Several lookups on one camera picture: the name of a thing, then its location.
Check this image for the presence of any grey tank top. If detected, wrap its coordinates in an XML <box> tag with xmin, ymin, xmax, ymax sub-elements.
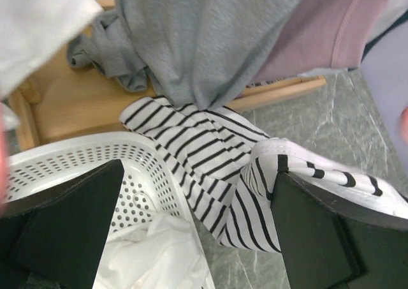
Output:
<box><xmin>66</xmin><ymin>0</ymin><xmax>301</xmax><ymax>110</ymax></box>

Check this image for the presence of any white perforated plastic basket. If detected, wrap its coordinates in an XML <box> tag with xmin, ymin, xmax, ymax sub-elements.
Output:
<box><xmin>6</xmin><ymin>131</ymin><xmax>217</xmax><ymax>289</ymax></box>

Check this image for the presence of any white navy trimmed tank top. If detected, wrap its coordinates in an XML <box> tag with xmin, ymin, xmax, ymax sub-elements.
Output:
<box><xmin>250</xmin><ymin>0</ymin><xmax>407</xmax><ymax>161</ymax></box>

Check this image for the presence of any black white striped tank top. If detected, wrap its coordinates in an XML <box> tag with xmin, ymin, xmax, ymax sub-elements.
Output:
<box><xmin>119</xmin><ymin>97</ymin><xmax>407</xmax><ymax>253</ymax></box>

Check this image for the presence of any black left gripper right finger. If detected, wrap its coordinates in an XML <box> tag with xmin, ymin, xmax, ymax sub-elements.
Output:
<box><xmin>271</xmin><ymin>172</ymin><xmax>407</xmax><ymax>288</ymax></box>

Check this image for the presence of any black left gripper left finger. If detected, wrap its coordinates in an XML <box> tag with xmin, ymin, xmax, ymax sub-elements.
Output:
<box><xmin>1</xmin><ymin>159</ymin><xmax>124</xmax><ymax>288</ymax></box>

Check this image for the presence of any mauve tank top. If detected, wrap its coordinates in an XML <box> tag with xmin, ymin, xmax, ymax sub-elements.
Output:
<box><xmin>251</xmin><ymin>0</ymin><xmax>402</xmax><ymax>84</ymax></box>

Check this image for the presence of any white shirt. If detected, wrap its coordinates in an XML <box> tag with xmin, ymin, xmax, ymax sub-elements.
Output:
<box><xmin>1</xmin><ymin>0</ymin><xmax>102</xmax><ymax>98</ymax></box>

